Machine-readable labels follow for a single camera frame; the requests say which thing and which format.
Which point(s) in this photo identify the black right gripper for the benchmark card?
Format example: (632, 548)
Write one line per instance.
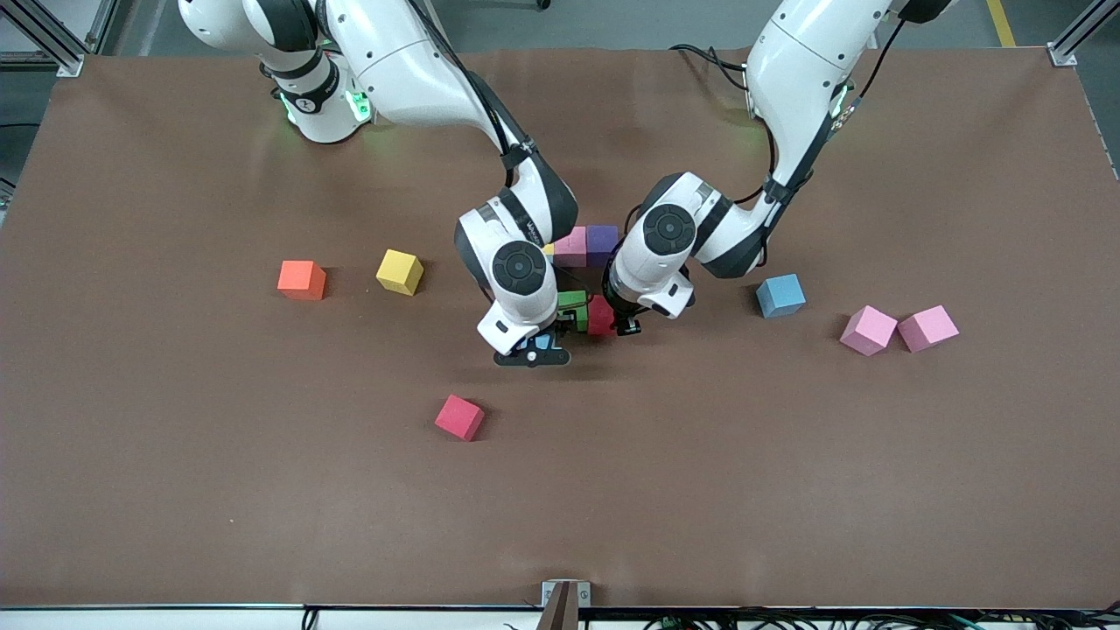
(562, 326)

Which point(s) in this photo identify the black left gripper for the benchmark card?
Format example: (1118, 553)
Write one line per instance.
(621, 316)

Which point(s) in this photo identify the green foam block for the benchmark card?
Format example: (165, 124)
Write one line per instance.
(573, 300)

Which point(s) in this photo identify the red foam block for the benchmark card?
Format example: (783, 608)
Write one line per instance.
(459, 417)
(599, 317)

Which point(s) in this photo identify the light blue foam block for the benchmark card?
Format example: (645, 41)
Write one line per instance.
(780, 295)
(544, 341)

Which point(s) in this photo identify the pink foam block with mark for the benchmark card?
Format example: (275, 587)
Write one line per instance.
(573, 247)

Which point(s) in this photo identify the purple foam block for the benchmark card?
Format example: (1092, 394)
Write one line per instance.
(603, 243)

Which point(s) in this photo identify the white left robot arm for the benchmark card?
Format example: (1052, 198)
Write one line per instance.
(796, 70)

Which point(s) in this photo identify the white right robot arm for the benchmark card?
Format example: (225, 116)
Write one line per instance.
(394, 61)

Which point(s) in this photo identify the brown table mat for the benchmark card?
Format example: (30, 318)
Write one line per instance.
(560, 507)

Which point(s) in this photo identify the orange foam block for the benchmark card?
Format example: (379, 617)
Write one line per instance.
(302, 280)

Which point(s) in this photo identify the metal edge bracket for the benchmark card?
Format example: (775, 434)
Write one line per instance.
(566, 599)

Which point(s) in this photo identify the aluminium frame post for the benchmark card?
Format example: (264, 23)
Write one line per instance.
(1061, 55)
(68, 63)

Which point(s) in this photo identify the white table edge rail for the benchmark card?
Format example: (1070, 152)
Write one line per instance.
(131, 621)

